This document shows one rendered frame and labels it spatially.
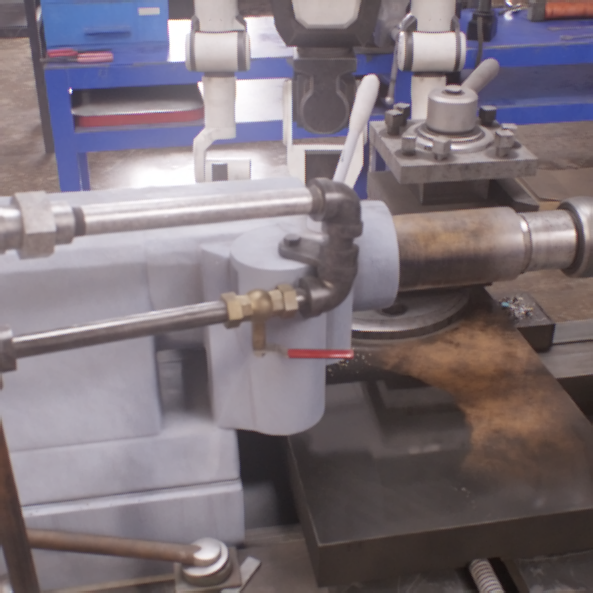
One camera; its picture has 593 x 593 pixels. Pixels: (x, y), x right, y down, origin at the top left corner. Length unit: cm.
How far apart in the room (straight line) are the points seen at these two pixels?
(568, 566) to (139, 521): 40
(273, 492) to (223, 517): 31
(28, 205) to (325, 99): 131
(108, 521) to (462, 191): 57
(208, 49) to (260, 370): 114
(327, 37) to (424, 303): 83
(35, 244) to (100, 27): 218
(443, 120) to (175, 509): 55
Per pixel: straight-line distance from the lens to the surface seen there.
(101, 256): 81
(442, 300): 114
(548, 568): 90
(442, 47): 187
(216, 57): 186
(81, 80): 262
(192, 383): 91
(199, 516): 87
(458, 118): 110
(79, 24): 277
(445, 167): 105
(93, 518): 86
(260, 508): 116
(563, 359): 127
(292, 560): 88
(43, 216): 61
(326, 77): 186
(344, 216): 72
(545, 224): 96
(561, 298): 320
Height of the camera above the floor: 150
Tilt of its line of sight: 29 degrees down
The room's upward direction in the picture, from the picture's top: straight up
